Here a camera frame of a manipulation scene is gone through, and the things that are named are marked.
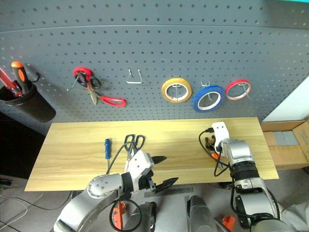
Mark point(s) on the blue tape roll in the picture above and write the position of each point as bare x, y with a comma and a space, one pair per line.
196, 101

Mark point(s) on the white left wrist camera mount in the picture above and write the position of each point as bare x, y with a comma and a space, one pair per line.
141, 162

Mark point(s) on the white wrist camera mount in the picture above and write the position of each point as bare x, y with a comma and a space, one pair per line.
220, 133
141, 162

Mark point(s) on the thin red tape roll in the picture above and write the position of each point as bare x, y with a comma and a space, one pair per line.
229, 93

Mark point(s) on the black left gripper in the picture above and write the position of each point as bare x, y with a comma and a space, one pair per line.
144, 180

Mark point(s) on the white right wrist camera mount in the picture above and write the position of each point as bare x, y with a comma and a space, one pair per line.
220, 133

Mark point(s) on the silver peg hook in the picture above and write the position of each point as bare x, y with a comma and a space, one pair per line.
246, 90
209, 93
178, 90

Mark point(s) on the brown cardboard box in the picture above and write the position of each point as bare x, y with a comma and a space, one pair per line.
287, 152

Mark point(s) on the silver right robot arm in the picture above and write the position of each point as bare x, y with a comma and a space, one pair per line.
246, 174

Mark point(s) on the black tool cup holder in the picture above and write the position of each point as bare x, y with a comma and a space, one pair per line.
29, 104

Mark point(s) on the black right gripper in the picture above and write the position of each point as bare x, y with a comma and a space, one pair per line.
209, 142

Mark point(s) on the orange plastic clamp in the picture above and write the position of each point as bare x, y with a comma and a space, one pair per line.
119, 215
228, 220

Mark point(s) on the yellow tape roll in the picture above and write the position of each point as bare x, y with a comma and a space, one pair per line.
166, 95

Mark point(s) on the grey metal pegboard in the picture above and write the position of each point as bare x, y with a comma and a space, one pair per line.
154, 48

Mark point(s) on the dark rounded robot part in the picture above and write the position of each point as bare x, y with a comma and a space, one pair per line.
199, 215
148, 217

